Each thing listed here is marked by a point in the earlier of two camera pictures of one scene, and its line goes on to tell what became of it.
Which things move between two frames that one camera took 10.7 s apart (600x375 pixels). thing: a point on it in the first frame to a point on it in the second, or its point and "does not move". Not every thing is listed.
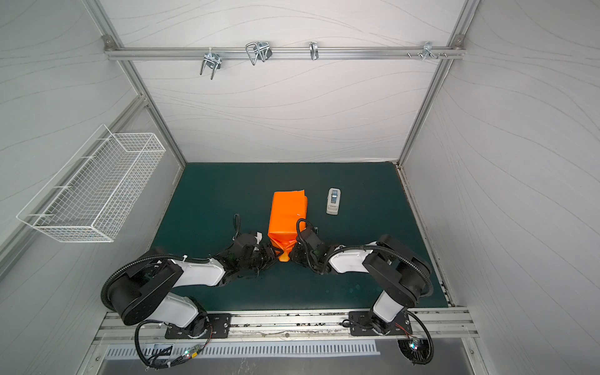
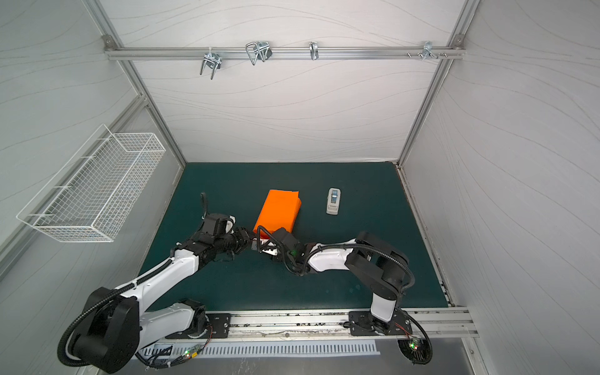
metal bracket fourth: x=427 y=51 does not move
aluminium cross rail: x=257 y=54 does not move
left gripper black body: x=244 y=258 to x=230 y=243
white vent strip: x=196 y=351 does not move
